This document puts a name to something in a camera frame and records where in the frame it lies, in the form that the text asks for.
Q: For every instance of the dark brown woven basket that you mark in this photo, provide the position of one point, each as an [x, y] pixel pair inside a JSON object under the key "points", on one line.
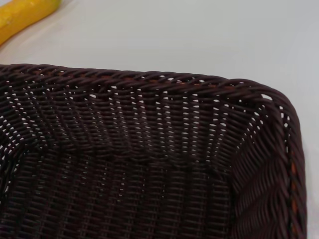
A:
{"points": [[149, 174]]}

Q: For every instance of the yellow banana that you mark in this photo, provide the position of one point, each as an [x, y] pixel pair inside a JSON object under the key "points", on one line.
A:
{"points": [[17, 17]]}

